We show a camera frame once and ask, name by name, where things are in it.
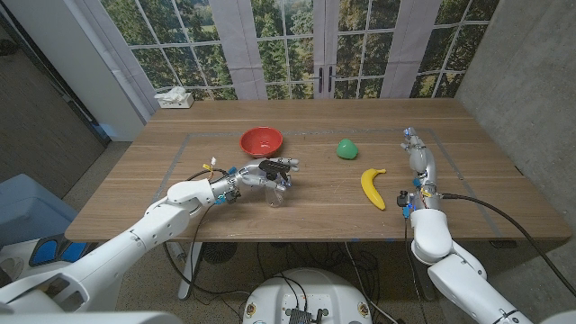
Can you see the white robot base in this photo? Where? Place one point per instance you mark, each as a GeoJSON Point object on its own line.
{"type": "Point", "coordinates": [310, 292]}

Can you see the printed window backdrop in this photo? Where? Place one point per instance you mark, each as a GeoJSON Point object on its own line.
{"type": "Point", "coordinates": [279, 45]}

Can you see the grey table leg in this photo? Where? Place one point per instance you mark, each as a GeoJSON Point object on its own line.
{"type": "Point", "coordinates": [420, 270]}

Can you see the blue-grey box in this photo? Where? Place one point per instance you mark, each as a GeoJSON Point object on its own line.
{"type": "Point", "coordinates": [27, 207]}

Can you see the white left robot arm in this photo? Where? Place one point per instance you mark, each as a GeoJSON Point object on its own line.
{"type": "Point", "coordinates": [148, 229]}

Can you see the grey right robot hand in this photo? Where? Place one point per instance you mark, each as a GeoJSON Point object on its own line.
{"type": "Point", "coordinates": [423, 162]}

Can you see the small grey sneaker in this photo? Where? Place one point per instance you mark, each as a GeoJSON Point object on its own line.
{"type": "Point", "coordinates": [10, 269]}

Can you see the yellow toy banana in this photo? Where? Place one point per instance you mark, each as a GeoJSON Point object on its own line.
{"type": "Point", "coordinates": [371, 189]}

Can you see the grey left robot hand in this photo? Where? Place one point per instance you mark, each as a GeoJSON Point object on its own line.
{"type": "Point", "coordinates": [245, 175]}

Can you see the red bowl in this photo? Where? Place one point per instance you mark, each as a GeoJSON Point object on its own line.
{"type": "Point", "coordinates": [261, 141]}

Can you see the blue and black foot pedal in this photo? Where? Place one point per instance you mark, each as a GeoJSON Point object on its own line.
{"type": "Point", "coordinates": [45, 252]}

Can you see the round black floor fan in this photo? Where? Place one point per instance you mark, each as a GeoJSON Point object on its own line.
{"type": "Point", "coordinates": [219, 252]}

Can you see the green toy apple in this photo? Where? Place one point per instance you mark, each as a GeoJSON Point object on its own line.
{"type": "Point", "coordinates": [347, 149]}

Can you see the clear spray bottle black head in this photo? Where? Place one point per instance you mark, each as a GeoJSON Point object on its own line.
{"type": "Point", "coordinates": [275, 200]}

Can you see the white tissue box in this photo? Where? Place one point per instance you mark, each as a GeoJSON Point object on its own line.
{"type": "Point", "coordinates": [176, 101]}

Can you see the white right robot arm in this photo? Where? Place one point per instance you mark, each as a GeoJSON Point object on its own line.
{"type": "Point", "coordinates": [454, 274]}

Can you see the white robot chest edge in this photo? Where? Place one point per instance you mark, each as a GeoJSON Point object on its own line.
{"type": "Point", "coordinates": [90, 318]}

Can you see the white table leg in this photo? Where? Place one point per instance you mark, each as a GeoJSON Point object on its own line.
{"type": "Point", "coordinates": [188, 279]}

